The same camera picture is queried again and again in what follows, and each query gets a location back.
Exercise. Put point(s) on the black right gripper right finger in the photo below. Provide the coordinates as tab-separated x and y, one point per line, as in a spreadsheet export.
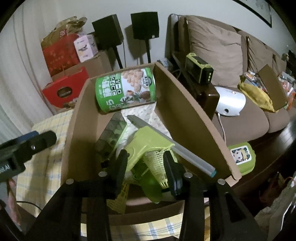
175	176

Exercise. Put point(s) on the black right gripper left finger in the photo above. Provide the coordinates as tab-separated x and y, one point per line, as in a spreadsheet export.
118	169

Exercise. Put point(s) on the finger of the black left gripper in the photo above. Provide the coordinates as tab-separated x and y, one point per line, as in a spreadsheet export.
42	141

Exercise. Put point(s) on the dark translucent plastic case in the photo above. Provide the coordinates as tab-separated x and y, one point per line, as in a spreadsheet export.
110	137

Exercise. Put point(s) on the green window squeegee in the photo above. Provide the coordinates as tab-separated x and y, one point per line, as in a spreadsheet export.
146	139

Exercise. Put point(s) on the floral white cloth bag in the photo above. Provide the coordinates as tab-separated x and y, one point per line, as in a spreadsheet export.
147	114

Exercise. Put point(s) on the green snack can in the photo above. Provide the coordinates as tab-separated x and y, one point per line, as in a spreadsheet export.
125	89

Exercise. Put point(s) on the person's left hand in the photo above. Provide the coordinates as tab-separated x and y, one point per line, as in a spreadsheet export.
12	204

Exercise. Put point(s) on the yellow plaid tablecloth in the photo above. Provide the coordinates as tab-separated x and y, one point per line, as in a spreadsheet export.
42	178

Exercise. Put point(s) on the white curtain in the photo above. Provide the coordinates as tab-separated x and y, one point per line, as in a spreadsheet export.
24	72

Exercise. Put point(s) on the green lunch box with sticker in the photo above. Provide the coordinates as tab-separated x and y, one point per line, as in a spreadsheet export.
244	157

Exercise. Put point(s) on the white rounded appliance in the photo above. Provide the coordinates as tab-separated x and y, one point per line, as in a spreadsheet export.
230	102

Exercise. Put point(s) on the large brown cardboard box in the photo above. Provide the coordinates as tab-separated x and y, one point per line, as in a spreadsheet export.
98	65

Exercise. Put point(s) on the red paper gift bag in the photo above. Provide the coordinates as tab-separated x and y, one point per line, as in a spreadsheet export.
61	55

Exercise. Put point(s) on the green black portable device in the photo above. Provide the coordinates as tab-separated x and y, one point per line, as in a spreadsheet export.
199	69

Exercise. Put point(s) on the white paper bag on floor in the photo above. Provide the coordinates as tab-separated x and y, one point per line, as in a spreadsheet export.
271	219

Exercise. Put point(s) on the pink white small box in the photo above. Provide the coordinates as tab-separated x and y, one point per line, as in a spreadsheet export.
85	47

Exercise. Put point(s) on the yellow cloth on sofa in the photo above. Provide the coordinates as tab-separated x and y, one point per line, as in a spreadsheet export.
256	95

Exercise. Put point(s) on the brown sofa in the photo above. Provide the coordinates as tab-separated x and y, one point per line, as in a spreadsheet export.
253	122

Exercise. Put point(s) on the crumpled brown paper bag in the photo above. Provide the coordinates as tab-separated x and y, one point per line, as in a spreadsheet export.
71	25

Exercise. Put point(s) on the left black speaker on stand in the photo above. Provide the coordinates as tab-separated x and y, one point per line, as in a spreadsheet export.
109	34

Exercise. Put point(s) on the black speaker on stand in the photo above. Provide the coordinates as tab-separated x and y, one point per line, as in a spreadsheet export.
109	34
145	26

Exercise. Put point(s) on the brown cardboard piece on sofa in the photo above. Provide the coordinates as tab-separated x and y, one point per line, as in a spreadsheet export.
273	86

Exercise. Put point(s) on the large tan sofa cushion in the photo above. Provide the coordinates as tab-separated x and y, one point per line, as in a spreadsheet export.
219	47

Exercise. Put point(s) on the right black speaker on stand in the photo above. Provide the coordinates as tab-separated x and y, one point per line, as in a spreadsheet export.
145	26

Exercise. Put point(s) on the framed ink painting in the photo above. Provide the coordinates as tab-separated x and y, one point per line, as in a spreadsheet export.
260	8

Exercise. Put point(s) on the red gift box with handle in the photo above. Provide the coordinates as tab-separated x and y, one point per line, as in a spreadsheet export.
63	93

